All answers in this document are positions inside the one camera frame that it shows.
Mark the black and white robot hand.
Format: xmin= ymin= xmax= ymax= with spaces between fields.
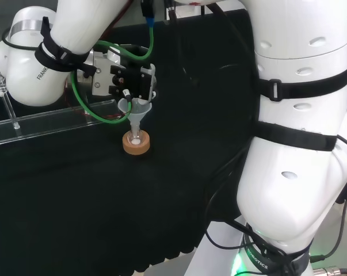
xmin=109 ymin=63 xmax=159 ymax=106

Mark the translucent plastic funnel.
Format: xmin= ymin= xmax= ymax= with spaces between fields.
xmin=117 ymin=98 xmax=153 ymax=136

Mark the small glass round-bottom flask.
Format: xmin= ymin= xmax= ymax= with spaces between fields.
xmin=127 ymin=125 xmax=144 ymax=145

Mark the clear acrylic funnel stand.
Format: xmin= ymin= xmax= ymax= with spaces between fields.
xmin=0 ymin=45 xmax=125 ymax=148

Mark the black cloth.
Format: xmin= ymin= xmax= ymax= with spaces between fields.
xmin=0 ymin=7 xmax=262 ymax=274

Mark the pale board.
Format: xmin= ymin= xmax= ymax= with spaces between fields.
xmin=187 ymin=215 xmax=250 ymax=276

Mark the green cable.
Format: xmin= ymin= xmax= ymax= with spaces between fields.
xmin=70 ymin=16 xmax=156 ymax=125

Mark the black hanging cable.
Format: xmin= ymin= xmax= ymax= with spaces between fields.
xmin=164 ymin=0 xmax=200 ymax=89

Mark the thin red wire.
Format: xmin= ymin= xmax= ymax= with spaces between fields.
xmin=63 ymin=82 xmax=127 ymax=120

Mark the cork ring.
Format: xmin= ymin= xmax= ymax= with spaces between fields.
xmin=122 ymin=129 xmax=151 ymax=156

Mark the black base cable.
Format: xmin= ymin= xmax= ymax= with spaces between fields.
xmin=309 ymin=195 xmax=347 ymax=263

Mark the metal cable connector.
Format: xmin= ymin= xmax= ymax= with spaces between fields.
xmin=312 ymin=267 xmax=347 ymax=276

